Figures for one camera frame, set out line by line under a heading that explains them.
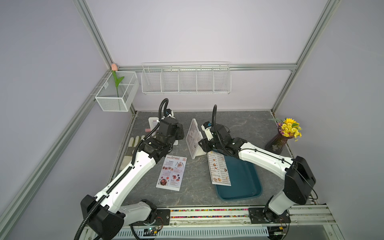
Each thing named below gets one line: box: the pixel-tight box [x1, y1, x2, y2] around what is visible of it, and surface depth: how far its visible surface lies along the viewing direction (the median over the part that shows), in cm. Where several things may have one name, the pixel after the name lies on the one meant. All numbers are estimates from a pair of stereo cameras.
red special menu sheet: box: [156, 154, 187, 192], surface depth 91 cm
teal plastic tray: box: [216, 155, 262, 201], surface depth 84 cm
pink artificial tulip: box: [111, 63, 125, 98], surface depth 92 cm
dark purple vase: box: [264, 125, 294, 155], surface depth 90 cm
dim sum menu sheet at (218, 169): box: [207, 151, 232, 186], surface depth 86 cm
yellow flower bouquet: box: [277, 118, 303, 142], surface depth 80 cm
